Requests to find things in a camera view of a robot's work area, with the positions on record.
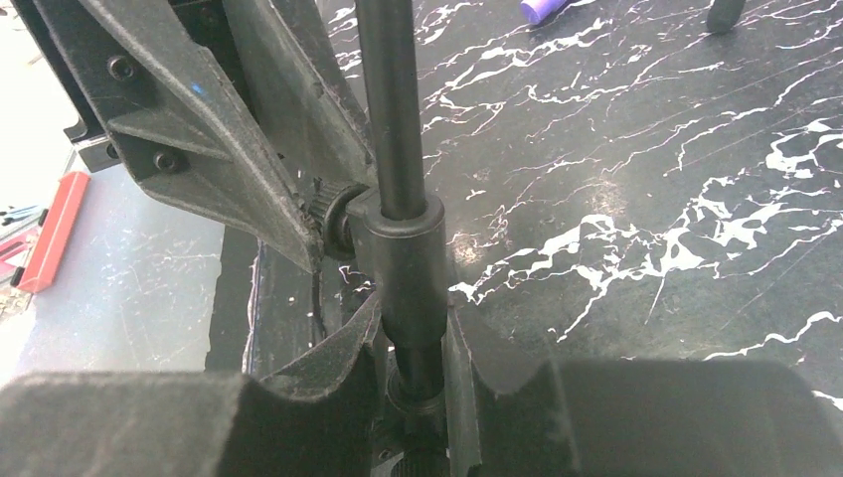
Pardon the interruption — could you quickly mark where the finger pad of the left gripper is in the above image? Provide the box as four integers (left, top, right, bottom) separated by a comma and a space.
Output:
224, 1, 376, 186

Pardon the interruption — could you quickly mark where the black right gripper left finger pad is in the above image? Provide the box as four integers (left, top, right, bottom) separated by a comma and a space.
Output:
1, 296, 383, 476

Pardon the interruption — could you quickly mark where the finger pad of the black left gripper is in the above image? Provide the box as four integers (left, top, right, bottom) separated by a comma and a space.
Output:
35, 1, 322, 271

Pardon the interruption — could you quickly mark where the right gripper right finger pad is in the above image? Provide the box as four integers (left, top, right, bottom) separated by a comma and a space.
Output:
444, 311, 842, 476

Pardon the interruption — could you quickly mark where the black tripod mic stand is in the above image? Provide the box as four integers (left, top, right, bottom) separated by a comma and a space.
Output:
316, 1, 449, 476

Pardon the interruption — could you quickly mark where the purple microphone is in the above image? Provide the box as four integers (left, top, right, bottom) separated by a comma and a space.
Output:
519, 0, 569, 25

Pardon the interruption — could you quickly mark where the pink tripod music stand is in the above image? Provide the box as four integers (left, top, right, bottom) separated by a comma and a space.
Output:
705, 0, 747, 35

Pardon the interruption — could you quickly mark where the red-brown bracket on frame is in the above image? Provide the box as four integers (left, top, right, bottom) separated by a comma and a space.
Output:
11, 171, 90, 294

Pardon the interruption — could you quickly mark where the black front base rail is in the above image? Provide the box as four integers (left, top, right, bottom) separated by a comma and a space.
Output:
205, 228, 374, 378

